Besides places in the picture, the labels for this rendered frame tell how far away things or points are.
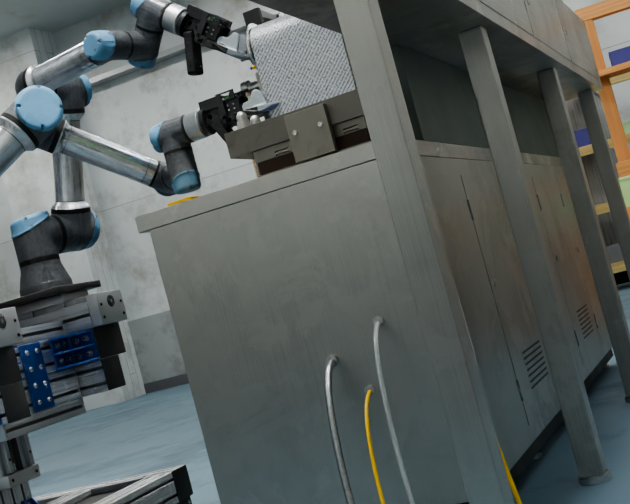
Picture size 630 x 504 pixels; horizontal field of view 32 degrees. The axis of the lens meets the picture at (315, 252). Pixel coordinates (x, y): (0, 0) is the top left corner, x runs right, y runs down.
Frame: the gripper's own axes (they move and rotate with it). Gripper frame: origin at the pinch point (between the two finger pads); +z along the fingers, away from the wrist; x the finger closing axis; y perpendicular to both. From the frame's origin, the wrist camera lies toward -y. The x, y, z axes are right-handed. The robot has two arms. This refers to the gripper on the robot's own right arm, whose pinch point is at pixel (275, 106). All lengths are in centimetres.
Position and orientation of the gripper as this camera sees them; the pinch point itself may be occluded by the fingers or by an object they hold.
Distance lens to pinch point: 272.4
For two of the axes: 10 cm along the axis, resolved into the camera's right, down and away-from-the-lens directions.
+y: -2.6, -9.7, 0.4
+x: 3.7, -0.6, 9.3
